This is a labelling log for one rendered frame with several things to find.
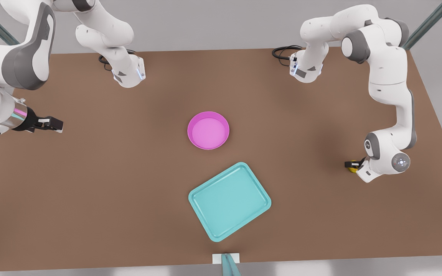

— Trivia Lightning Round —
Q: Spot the teal rectangular tray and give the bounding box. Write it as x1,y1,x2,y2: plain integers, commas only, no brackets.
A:
188,162,272,242

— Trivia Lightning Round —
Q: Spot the black cable loop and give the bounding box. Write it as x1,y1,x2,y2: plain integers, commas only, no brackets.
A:
99,49,136,71
272,46,303,61

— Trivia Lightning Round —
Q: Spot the pink round plate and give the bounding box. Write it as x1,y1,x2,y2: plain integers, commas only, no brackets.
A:
187,112,230,150

